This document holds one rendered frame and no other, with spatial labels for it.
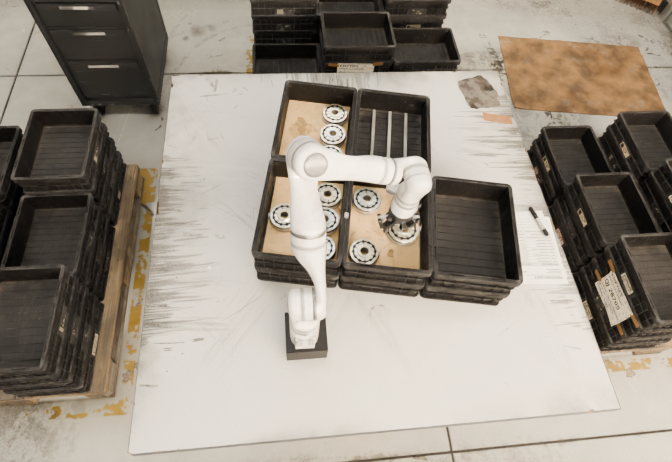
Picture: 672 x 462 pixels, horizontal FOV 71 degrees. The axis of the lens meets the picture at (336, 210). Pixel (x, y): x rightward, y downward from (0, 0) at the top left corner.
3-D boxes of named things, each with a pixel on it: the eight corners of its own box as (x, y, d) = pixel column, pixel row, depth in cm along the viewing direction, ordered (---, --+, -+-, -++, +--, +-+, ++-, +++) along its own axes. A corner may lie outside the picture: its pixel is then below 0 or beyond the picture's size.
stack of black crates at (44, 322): (91, 393, 201) (42, 370, 163) (17, 399, 198) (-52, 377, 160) (106, 303, 222) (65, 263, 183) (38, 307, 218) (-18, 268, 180)
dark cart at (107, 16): (165, 119, 298) (118, -11, 221) (90, 120, 293) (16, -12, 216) (173, 53, 328) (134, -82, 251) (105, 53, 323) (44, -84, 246)
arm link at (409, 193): (422, 213, 134) (415, 187, 138) (437, 184, 121) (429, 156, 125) (399, 215, 133) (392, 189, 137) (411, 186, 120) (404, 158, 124)
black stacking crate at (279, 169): (271, 175, 184) (270, 158, 174) (347, 184, 185) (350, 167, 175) (253, 269, 164) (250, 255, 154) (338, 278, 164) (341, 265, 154)
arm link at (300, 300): (287, 315, 123) (288, 335, 138) (323, 313, 124) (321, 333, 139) (286, 282, 128) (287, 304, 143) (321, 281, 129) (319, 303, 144)
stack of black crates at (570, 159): (595, 205, 269) (618, 183, 249) (544, 208, 266) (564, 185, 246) (571, 149, 289) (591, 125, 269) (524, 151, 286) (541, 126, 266)
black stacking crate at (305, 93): (347, 183, 185) (350, 166, 175) (272, 174, 184) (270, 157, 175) (354, 108, 205) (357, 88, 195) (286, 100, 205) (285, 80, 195)
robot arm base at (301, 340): (319, 347, 153) (321, 331, 138) (290, 349, 152) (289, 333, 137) (317, 319, 157) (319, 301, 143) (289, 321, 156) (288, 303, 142)
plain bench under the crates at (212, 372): (533, 431, 219) (621, 409, 159) (177, 465, 202) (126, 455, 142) (457, 154, 299) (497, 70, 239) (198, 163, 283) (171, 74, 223)
